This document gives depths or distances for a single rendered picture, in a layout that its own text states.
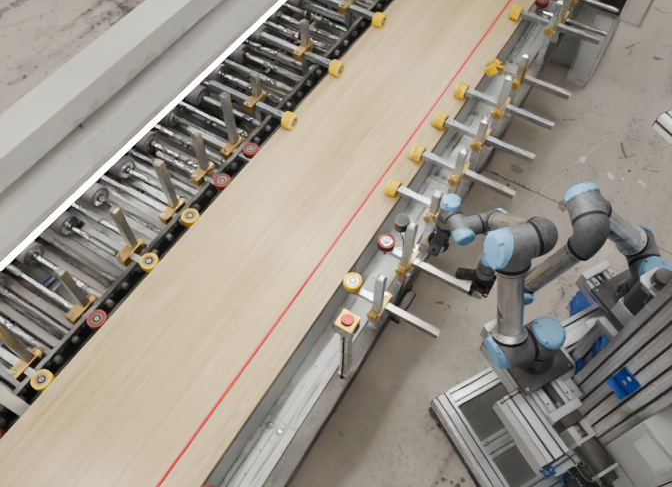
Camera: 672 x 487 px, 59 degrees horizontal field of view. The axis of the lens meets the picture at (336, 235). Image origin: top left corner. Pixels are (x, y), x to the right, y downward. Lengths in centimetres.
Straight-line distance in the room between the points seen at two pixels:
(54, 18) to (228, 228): 333
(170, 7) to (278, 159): 183
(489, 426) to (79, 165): 246
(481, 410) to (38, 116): 255
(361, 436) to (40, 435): 153
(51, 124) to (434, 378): 268
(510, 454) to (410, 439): 50
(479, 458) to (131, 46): 246
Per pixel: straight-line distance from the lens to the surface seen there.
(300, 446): 250
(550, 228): 193
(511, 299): 198
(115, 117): 112
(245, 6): 131
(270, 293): 253
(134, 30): 114
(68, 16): 564
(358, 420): 326
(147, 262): 270
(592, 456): 237
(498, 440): 310
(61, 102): 105
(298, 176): 286
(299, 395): 264
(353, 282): 254
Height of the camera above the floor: 313
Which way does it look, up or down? 57 degrees down
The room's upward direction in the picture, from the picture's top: 1 degrees clockwise
